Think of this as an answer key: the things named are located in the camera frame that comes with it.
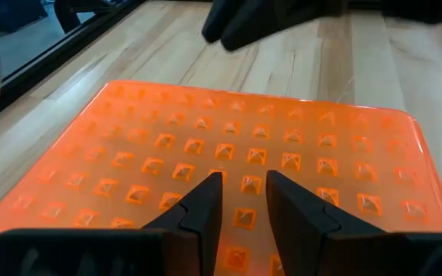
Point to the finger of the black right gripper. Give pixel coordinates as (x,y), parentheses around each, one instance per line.
(221,19)
(274,19)

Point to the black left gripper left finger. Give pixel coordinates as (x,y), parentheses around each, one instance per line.
(194,230)

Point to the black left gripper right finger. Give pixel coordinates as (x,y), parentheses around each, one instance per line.
(301,230)

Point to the orange plastic box lid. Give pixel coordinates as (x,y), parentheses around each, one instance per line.
(282,130)

